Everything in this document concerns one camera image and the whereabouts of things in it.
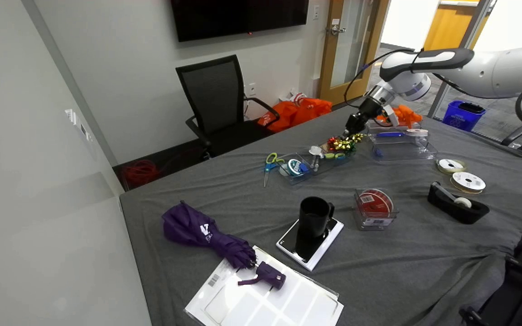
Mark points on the orange bag on floor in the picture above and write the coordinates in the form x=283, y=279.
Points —
x=294, y=113

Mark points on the red ribbon spool in case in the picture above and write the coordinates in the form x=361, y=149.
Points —
x=375, y=209

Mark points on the white ribbon spool far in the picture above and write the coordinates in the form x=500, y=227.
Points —
x=448, y=165

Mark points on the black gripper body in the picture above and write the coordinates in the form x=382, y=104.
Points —
x=368, y=109

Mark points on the white silver bow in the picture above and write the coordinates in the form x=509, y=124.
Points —
x=315, y=154

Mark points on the red gift bow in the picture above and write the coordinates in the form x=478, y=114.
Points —
x=333, y=143

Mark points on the white wall outlet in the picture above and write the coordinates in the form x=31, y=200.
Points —
x=72, y=116

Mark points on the black tape dispenser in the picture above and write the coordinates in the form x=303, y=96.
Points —
x=464, y=210

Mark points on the wooden glass door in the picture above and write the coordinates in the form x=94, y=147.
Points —
x=352, y=37

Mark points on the green handled scissors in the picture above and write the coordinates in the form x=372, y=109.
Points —
x=270, y=163

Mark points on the white box with black tablet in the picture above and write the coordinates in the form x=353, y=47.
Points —
x=308, y=250

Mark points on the gold bow beside left tray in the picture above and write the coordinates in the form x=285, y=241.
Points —
x=359, y=138

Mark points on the white ribbon spool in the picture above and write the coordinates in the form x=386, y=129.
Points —
x=468, y=181
x=448, y=165

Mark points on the clear right plastic tray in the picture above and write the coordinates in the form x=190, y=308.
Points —
x=399, y=149

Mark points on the purple folded umbrella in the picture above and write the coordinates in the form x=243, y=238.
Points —
x=190, y=227

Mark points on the yellow gold gift bow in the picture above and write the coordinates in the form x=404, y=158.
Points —
x=348, y=142

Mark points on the black mug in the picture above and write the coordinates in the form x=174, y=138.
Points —
x=314, y=216

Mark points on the blue recycling bin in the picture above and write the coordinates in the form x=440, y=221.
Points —
x=462, y=114

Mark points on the white ribbon spool near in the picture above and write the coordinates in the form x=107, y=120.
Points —
x=468, y=181

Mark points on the blue tape roll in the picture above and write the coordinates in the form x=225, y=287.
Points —
x=297, y=169

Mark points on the black mesh office chair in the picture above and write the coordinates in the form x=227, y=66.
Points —
x=216, y=96

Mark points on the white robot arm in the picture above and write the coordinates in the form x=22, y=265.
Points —
x=491, y=75

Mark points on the wall mounted black television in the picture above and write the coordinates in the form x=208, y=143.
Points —
x=208, y=18

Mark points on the white label sheet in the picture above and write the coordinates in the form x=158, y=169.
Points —
x=270, y=294

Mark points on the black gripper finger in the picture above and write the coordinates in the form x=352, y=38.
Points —
x=346, y=133
x=355, y=133

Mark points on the grey table cloth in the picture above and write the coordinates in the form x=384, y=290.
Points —
x=417, y=272

